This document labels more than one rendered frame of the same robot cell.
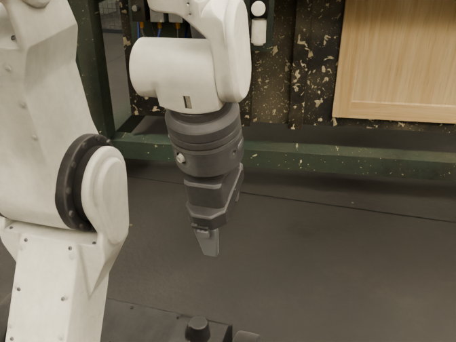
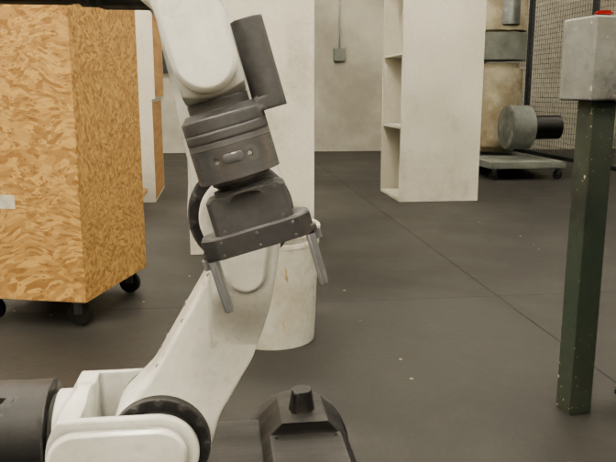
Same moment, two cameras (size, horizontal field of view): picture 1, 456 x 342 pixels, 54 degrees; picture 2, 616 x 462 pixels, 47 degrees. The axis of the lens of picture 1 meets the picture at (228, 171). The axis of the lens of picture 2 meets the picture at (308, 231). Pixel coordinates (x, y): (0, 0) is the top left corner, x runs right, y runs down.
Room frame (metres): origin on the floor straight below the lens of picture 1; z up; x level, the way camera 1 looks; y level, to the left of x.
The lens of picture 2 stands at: (0.29, -0.70, 0.77)
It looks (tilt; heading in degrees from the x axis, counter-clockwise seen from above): 11 degrees down; 67
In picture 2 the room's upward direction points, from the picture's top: straight up
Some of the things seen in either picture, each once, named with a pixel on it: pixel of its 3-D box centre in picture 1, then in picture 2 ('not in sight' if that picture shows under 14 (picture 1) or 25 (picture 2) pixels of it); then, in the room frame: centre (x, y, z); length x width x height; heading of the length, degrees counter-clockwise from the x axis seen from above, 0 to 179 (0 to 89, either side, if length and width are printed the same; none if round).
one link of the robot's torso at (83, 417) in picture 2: not in sight; (131, 426); (0.42, 0.30, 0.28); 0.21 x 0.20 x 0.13; 165
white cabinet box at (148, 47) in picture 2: not in sight; (117, 49); (1.04, 4.78, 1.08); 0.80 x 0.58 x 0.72; 75
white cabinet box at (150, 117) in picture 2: not in sight; (119, 147); (1.01, 4.75, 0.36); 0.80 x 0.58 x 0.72; 75
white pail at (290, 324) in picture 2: not in sight; (271, 264); (1.01, 1.35, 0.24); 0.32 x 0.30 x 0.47; 75
